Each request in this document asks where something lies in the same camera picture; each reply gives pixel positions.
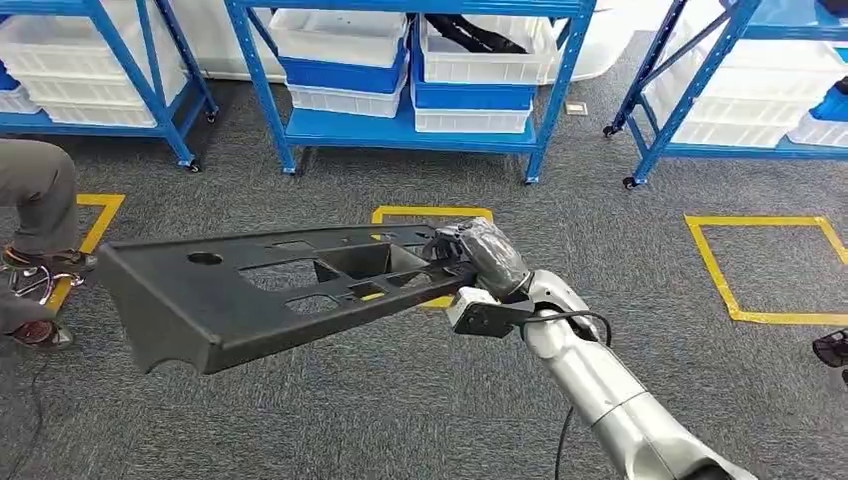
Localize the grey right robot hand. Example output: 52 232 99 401
421 217 535 303

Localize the person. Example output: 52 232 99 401
0 137 99 352

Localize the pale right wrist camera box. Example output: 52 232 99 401
445 286 537 339

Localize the black parts bundle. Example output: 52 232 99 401
423 13 531 56

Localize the white bin holding black parts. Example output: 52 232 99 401
418 14 559 86

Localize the black plastic panel with cutouts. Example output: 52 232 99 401
92 223 480 376

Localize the small white plastic bin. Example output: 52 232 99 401
0 84 41 115

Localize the black wheeled base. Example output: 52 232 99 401
812 329 848 389

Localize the thin black floor cable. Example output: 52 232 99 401
5 357 49 480

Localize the chrome stool base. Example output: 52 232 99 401
6 264 87 306

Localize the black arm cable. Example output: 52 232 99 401
519 309 614 480

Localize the blue steel shelving rack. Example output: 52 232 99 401
223 0 598 185
0 0 220 175
602 0 848 192

